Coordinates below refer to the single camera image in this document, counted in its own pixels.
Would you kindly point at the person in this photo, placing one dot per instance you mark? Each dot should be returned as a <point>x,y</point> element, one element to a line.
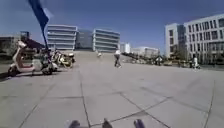
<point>117,57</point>
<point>195,62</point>
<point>99,53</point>

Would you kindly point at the small white building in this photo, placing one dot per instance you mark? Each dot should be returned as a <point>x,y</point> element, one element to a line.
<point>125,48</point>

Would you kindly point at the wide concrete steps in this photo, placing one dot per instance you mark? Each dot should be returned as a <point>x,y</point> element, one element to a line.
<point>88,56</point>

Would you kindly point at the grey concrete slab plaza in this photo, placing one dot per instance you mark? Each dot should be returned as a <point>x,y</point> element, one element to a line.
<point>126,90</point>

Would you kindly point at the low white building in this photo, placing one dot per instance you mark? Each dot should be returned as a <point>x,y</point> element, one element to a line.
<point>145,51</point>

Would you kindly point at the row of bushes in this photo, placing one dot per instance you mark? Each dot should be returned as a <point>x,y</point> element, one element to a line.
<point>150,60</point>

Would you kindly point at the row of parked scooters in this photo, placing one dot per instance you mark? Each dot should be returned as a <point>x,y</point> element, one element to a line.
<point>61,59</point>

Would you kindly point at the white banded building, glass middle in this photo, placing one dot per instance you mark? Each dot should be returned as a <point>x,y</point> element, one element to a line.
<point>63,36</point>

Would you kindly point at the robot's own part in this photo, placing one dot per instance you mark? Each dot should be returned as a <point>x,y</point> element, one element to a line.
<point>106,123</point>
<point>74,124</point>
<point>139,123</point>

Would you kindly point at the blue flag on pole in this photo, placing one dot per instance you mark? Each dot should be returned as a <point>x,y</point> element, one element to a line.
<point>40,15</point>

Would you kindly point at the cream motor scooter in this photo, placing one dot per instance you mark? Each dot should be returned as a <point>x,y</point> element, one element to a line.
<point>20,63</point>

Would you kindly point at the large white office building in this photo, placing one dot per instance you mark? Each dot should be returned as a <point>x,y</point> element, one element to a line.
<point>203,36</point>

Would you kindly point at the low brown building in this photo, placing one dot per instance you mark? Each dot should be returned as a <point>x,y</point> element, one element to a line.
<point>10,45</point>

